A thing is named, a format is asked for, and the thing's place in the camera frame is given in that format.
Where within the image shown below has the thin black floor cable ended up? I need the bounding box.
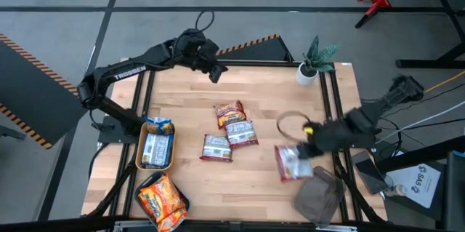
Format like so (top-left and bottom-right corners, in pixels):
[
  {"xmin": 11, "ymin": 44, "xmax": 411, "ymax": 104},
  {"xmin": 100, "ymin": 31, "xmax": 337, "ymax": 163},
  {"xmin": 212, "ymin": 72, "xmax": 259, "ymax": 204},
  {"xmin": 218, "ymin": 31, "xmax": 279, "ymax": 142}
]
[{"xmin": 417, "ymin": 82, "xmax": 465, "ymax": 108}]

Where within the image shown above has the dark grey cabinet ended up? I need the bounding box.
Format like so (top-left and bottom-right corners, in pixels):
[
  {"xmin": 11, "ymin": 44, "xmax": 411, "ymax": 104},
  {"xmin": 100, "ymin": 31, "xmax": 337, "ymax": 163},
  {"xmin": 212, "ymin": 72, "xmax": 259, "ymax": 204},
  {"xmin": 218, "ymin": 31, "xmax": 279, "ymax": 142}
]
[{"xmin": 442, "ymin": 150, "xmax": 465, "ymax": 231}]

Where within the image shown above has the small clear bottle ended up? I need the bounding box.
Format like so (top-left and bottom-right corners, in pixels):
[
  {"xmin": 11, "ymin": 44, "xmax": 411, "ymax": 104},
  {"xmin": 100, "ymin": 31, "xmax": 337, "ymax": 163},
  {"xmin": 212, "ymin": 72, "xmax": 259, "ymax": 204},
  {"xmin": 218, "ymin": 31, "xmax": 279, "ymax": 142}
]
[{"xmin": 384, "ymin": 184, "xmax": 408, "ymax": 197}]

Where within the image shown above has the red Maruchan ramen pack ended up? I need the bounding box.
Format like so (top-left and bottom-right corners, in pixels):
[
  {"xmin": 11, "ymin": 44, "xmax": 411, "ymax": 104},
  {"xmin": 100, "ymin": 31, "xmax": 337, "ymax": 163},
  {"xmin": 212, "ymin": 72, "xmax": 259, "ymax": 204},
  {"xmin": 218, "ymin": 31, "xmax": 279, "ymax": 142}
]
[
  {"xmin": 199, "ymin": 133, "xmax": 233, "ymax": 163},
  {"xmin": 274, "ymin": 144, "xmax": 314, "ymax": 183},
  {"xmin": 224, "ymin": 119, "xmax": 259, "ymax": 149},
  {"xmin": 213, "ymin": 100, "xmax": 247, "ymax": 129}
]

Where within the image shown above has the white floor cable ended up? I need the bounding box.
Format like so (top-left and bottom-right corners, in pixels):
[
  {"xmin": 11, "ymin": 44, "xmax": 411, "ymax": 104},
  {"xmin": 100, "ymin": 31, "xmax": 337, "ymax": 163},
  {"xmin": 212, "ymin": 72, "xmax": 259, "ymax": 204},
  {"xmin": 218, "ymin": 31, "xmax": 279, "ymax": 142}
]
[{"xmin": 376, "ymin": 100, "xmax": 465, "ymax": 143}]

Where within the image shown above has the black desk frame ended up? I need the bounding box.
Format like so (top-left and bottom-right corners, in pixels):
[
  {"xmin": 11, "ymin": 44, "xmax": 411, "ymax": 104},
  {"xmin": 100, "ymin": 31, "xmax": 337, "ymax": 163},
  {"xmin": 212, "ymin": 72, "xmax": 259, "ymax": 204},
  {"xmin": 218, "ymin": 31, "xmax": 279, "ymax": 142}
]
[{"xmin": 395, "ymin": 0, "xmax": 465, "ymax": 69}]

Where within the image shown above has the white printed paper sheet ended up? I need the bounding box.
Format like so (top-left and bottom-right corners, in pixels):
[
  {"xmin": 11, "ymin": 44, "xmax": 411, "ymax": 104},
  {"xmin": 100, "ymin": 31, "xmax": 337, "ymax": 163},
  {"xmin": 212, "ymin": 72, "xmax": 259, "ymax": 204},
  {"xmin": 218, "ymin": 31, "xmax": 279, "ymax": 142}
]
[{"xmin": 384, "ymin": 161, "xmax": 442, "ymax": 209}]

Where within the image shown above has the black desk crossbar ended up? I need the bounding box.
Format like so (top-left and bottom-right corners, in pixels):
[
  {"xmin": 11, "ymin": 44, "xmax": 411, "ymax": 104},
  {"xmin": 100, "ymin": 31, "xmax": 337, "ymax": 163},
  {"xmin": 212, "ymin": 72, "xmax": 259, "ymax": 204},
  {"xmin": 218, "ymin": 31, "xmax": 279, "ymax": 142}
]
[{"xmin": 373, "ymin": 135, "xmax": 465, "ymax": 175}]

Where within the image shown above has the black aluminium rig frame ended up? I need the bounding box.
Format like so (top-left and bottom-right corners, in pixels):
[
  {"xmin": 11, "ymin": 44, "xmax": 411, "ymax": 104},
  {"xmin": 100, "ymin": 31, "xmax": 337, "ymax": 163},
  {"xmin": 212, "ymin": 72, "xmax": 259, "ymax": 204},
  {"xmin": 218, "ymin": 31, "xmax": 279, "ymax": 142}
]
[{"xmin": 81, "ymin": 52, "xmax": 388, "ymax": 232}]

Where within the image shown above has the black looped camera cable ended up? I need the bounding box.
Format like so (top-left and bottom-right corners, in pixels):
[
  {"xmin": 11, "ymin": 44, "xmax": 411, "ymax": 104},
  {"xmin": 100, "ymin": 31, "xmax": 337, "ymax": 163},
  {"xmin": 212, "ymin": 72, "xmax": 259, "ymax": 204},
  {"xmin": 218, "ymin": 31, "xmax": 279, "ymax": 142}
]
[
  {"xmin": 275, "ymin": 111, "xmax": 314, "ymax": 143},
  {"xmin": 195, "ymin": 9, "xmax": 216, "ymax": 36}
]

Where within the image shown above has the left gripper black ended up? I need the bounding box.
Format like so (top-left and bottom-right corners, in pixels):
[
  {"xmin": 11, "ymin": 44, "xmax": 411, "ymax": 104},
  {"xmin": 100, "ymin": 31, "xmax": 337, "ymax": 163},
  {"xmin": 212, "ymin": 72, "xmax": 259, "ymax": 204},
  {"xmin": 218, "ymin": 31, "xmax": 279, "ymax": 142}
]
[{"xmin": 177, "ymin": 28, "xmax": 230, "ymax": 84}]

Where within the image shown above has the grey translucent plastic bin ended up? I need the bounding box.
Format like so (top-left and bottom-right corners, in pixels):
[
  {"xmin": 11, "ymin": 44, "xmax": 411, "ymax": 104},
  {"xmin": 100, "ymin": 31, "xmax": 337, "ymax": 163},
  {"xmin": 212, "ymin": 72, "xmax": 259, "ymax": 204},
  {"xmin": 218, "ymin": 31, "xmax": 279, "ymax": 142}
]
[{"xmin": 293, "ymin": 165, "xmax": 346, "ymax": 225}]

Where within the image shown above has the orange Maruchan ramen pack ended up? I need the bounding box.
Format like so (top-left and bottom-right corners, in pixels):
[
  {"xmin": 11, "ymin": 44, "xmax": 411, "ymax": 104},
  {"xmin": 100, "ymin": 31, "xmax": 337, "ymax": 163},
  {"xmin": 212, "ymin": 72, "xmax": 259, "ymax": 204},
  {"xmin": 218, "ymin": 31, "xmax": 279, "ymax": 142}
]
[
  {"xmin": 156, "ymin": 206, "xmax": 189, "ymax": 232},
  {"xmin": 137, "ymin": 173, "xmax": 186, "ymax": 224}
]

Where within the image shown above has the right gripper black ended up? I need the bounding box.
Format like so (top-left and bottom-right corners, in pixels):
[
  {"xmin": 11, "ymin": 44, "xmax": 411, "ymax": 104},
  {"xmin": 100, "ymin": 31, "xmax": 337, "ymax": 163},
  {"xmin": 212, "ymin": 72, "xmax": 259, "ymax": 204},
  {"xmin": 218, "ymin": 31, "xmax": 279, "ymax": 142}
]
[{"xmin": 296, "ymin": 121, "xmax": 352, "ymax": 161}]

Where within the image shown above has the black hazard-striped floor panel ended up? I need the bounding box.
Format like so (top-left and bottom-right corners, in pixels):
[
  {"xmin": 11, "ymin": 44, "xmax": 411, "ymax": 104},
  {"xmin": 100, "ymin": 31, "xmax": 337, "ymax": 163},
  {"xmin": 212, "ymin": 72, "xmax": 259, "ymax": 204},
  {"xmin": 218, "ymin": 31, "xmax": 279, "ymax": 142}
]
[
  {"xmin": 214, "ymin": 34, "xmax": 295, "ymax": 63},
  {"xmin": 0, "ymin": 33, "xmax": 89, "ymax": 151}
]

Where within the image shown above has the potted snake plant white pot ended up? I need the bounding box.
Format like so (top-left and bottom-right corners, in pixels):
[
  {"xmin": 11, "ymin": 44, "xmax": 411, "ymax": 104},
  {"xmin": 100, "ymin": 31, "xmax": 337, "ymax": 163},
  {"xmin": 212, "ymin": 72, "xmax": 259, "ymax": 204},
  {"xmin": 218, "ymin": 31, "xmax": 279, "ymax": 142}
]
[{"xmin": 294, "ymin": 34, "xmax": 342, "ymax": 87}]

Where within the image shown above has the black smartphone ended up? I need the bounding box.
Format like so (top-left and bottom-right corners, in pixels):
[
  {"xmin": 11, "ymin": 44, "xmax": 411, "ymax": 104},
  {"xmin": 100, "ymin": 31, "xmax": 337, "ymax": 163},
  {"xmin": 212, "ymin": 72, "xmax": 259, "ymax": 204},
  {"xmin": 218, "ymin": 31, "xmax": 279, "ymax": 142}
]
[{"xmin": 351, "ymin": 150, "xmax": 389, "ymax": 196}]

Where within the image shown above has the yellow extension cord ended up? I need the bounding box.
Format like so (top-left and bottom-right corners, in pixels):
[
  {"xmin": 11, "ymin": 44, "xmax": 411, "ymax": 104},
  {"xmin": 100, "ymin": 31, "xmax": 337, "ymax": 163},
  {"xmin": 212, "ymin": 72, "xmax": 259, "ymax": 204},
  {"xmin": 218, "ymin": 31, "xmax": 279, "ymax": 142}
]
[{"xmin": 423, "ymin": 71, "xmax": 465, "ymax": 95}]

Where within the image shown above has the blue Maruchan ramen pack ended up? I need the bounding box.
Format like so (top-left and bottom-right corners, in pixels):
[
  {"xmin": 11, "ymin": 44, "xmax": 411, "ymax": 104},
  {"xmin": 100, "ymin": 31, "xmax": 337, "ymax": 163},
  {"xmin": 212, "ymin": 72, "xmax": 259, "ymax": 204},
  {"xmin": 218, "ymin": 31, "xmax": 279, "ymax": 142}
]
[
  {"xmin": 140, "ymin": 132, "xmax": 174, "ymax": 169},
  {"xmin": 144, "ymin": 116, "xmax": 175, "ymax": 136}
]

